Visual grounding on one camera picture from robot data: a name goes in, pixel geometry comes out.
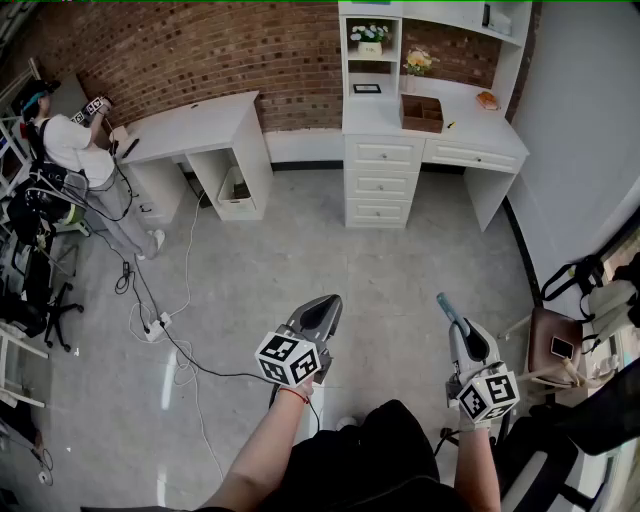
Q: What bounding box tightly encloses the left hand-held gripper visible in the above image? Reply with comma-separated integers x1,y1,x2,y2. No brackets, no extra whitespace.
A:
254,294,344,389

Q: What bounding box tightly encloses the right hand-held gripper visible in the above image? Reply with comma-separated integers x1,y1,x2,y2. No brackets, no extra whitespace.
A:
446,319,521,424

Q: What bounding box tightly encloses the brown wooden organizer box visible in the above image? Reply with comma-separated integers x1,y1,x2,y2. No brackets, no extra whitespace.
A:
398,93,445,135

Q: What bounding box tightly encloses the person's left forearm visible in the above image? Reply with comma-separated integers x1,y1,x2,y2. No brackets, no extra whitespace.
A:
197,392,311,512

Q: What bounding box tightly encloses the person's right forearm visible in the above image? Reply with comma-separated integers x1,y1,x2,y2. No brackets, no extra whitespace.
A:
452,428,504,512

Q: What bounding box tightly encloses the brown stool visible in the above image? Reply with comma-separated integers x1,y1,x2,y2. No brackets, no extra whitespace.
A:
527,307,586,389

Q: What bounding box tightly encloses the black and white backpack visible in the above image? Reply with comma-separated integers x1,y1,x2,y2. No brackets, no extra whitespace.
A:
542,253,640,354

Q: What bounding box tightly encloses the white plastic bin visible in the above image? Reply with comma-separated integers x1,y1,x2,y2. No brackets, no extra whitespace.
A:
217,166,257,207

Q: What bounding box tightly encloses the black and white chair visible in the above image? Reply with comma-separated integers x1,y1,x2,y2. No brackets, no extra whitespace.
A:
499,357,640,512

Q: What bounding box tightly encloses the person's black clothing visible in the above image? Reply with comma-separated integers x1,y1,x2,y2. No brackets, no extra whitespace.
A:
259,398,471,512

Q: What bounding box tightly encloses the white power strip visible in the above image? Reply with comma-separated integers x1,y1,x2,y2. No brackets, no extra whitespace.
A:
144,312,174,343

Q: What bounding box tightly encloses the wide white desk drawer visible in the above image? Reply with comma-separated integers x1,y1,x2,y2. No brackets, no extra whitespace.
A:
428,142,519,171

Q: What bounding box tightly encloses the plain white desk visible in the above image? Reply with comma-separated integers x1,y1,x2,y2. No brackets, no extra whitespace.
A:
117,90,275,225

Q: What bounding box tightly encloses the white desk with shelves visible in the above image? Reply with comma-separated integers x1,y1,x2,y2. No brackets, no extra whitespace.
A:
338,0,532,234

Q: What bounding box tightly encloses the black office chair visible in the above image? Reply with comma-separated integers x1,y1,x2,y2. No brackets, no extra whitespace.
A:
0,192,85,354

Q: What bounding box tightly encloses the white pot with blue flowers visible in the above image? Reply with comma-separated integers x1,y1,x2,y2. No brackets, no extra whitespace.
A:
349,22,392,57

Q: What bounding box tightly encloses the yellow flower bouquet in vase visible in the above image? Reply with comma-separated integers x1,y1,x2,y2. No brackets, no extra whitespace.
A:
403,47,440,94

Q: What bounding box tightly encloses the white stool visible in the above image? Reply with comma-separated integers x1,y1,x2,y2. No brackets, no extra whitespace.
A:
0,319,50,409

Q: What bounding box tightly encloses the black floor cable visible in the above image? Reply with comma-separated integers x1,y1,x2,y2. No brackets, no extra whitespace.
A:
147,319,281,386

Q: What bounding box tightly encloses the white floor cable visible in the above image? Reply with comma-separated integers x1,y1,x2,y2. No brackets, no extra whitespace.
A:
128,189,226,484

